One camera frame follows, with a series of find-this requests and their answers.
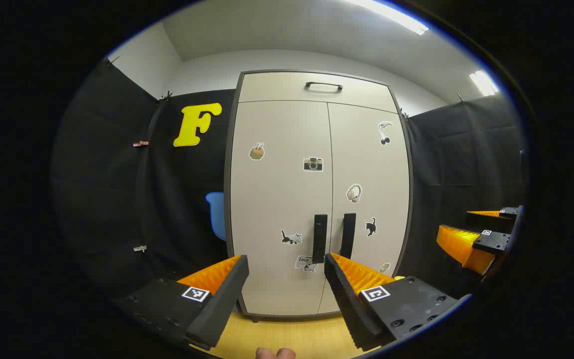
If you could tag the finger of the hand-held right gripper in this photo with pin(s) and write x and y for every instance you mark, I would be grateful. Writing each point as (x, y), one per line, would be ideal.
(491, 242)
(486, 222)

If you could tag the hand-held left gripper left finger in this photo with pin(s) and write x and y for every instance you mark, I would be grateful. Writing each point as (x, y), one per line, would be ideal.
(222, 304)

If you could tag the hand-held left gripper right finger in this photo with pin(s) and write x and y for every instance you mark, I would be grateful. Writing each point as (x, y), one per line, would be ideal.
(347, 304)

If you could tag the white double-door shoe cabinet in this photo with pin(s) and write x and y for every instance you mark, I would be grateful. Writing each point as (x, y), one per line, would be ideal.
(227, 199)

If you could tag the white door with headphone sticker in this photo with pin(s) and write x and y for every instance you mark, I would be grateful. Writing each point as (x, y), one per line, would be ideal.
(381, 174)

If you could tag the white door with camera sticker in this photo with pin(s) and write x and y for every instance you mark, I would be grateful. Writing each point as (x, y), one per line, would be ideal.
(277, 199)

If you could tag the white cabinet drawer front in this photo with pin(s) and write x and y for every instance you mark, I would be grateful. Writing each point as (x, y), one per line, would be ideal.
(277, 87)

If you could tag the white clip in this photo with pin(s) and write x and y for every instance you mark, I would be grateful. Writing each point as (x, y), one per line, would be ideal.
(140, 248)

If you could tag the small ceiling light panel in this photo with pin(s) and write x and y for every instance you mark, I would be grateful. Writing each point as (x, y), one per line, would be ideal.
(484, 82)

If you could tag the black backdrop cloth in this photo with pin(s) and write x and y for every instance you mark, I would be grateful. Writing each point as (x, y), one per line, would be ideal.
(107, 189)

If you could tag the red clip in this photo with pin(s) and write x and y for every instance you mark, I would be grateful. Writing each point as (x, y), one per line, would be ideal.
(140, 144)

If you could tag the long ceiling light panel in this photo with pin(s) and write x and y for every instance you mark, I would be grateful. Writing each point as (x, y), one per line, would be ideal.
(396, 17)

